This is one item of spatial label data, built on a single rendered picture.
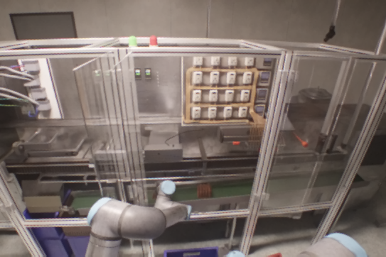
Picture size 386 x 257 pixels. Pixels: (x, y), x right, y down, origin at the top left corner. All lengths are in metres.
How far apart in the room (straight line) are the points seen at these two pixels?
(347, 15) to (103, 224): 5.61
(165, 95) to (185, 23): 2.81
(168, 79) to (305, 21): 3.93
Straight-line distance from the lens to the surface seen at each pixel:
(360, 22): 5.97
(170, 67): 1.67
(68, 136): 1.98
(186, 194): 1.73
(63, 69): 1.86
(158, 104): 1.75
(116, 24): 4.48
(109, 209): 0.83
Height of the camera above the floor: 1.89
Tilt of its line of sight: 27 degrees down
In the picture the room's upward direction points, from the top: 1 degrees clockwise
